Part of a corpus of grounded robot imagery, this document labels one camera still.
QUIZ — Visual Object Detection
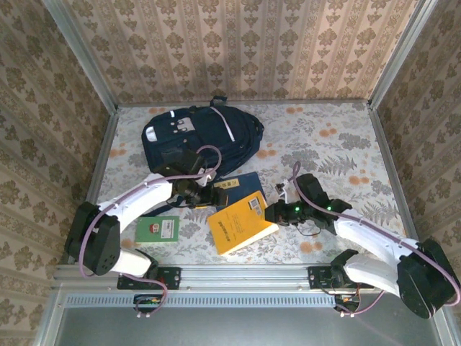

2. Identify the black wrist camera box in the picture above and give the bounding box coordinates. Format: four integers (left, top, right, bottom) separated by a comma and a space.
160, 147, 205, 174
295, 174, 330, 209

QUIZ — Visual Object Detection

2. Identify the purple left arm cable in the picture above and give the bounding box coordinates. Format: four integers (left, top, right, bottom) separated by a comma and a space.
78, 144, 223, 319

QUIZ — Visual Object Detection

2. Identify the aluminium front rail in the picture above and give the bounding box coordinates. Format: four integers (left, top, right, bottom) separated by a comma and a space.
53, 264, 441, 291

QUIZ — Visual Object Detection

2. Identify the aluminium side rail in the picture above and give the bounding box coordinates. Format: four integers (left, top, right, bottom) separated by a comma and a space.
367, 102, 431, 264
66, 107, 120, 266

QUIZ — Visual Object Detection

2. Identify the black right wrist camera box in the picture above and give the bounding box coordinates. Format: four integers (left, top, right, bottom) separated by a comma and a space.
295, 174, 330, 209

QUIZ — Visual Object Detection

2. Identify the blue cloth-covered book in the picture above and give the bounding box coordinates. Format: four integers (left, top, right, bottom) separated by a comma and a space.
212, 172, 268, 217

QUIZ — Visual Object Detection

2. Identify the aluminium back rail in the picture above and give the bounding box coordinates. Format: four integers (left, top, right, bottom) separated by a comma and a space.
117, 100, 372, 107

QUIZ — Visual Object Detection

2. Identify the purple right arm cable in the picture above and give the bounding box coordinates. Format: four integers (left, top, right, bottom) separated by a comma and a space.
292, 161, 461, 319

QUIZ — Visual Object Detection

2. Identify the yellow book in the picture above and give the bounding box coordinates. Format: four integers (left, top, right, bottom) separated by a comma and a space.
207, 190, 280, 257

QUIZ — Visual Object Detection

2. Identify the grey metal cabinet top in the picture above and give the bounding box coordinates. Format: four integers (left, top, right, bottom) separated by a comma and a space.
34, 283, 457, 346

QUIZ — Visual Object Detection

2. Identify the small connector board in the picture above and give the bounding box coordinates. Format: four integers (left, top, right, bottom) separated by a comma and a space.
333, 292, 362, 318
133, 293, 164, 318

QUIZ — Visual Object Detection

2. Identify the aluminium frame post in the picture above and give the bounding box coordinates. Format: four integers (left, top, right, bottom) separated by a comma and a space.
42, 0, 120, 113
367, 0, 439, 111

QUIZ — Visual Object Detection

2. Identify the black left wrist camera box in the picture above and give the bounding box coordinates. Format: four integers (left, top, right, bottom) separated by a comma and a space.
160, 147, 205, 174

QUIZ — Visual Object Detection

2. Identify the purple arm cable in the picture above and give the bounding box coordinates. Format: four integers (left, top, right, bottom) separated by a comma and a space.
292, 161, 461, 319
78, 144, 223, 319

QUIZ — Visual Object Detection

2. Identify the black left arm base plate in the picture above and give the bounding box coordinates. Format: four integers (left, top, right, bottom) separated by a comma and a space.
117, 266, 182, 291

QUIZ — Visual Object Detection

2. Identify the green notebook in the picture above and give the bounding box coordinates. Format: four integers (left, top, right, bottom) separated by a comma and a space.
135, 215, 180, 244

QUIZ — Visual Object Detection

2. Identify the floral patterned tablecloth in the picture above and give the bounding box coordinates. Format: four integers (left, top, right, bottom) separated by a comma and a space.
81, 102, 415, 266

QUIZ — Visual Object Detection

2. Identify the navy blue backpack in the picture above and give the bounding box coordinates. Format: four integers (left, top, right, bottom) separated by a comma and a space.
141, 95, 266, 179

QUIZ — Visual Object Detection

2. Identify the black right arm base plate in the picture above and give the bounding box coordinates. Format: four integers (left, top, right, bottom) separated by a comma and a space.
308, 265, 375, 290

